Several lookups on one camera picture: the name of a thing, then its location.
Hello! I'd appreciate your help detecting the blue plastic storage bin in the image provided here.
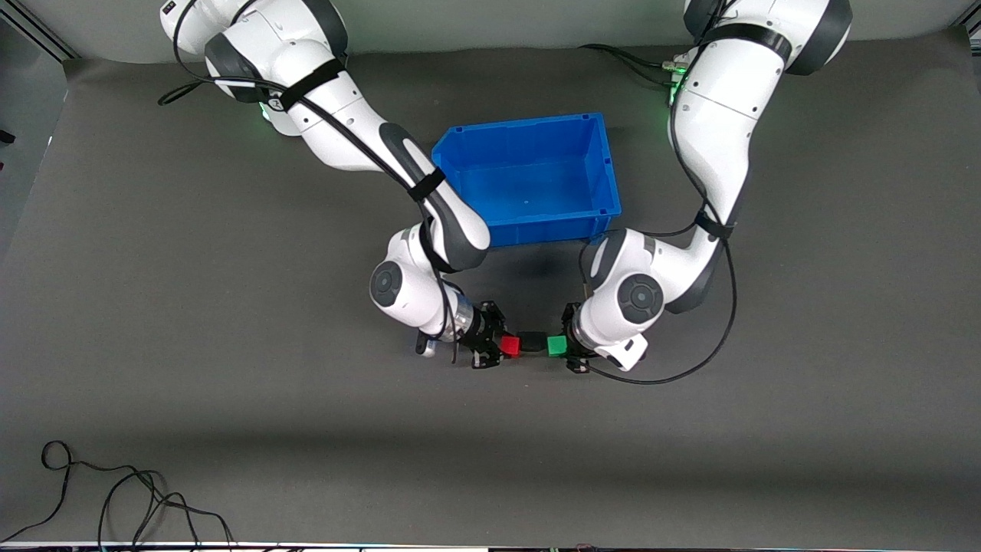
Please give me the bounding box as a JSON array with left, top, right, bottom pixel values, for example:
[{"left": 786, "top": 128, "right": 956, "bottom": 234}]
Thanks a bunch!
[{"left": 431, "top": 113, "right": 622, "bottom": 248}]

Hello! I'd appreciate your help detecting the dark grey table mat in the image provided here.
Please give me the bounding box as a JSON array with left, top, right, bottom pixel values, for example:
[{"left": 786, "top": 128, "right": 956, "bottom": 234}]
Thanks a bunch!
[{"left": 0, "top": 27, "right": 981, "bottom": 550}]

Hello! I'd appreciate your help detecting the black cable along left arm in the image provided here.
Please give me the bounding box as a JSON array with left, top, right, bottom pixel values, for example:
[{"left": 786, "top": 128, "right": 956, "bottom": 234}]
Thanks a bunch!
[{"left": 579, "top": 69, "right": 740, "bottom": 386}]

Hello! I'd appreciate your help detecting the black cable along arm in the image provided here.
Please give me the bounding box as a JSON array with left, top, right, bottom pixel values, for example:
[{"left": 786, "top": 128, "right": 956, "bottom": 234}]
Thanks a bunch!
[
  {"left": 157, "top": 0, "right": 461, "bottom": 365},
  {"left": 579, "top": 69, "right": 740, "bottom": 386}
]

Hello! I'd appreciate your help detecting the black cable at arm base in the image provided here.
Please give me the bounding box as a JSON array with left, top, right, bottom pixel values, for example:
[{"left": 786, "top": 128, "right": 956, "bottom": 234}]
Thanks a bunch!
[{"left": 580, "top": 44, "right": 687, "bottom": 85}]

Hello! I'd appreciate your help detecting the black cable along right arm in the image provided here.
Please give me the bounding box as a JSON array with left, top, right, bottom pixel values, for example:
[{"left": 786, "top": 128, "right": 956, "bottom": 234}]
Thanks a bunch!
[{"left": 157, "top": 0, "right": 461, "bottom": 365}]

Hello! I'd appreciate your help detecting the loose thin black cable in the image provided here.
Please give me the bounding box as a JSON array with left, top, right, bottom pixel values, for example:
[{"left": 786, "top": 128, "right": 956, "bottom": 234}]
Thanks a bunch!
[{"left": 0, "top": 441, "right": 235, "bottom": 549}]

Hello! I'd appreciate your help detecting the aluminium frame rail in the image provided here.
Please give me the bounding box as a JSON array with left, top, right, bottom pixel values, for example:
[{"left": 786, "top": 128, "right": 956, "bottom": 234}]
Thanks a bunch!
[{"left": 0, "top": 0, "right": 77, "bottom": 62}]

